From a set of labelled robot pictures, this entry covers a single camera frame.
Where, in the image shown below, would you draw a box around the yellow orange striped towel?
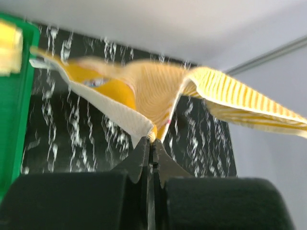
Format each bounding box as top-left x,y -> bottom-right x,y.
30,47 -> 307,145

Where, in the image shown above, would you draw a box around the yellow cream towel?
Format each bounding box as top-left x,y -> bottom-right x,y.
0,19 -> 23,76

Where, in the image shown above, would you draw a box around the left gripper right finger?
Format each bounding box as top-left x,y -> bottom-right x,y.
152,140 -> 295,230

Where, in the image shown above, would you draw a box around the green plastic tray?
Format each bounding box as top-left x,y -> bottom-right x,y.
0,12 -> 40,196

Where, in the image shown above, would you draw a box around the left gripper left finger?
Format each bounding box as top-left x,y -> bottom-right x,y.
0,137 -> 150,230

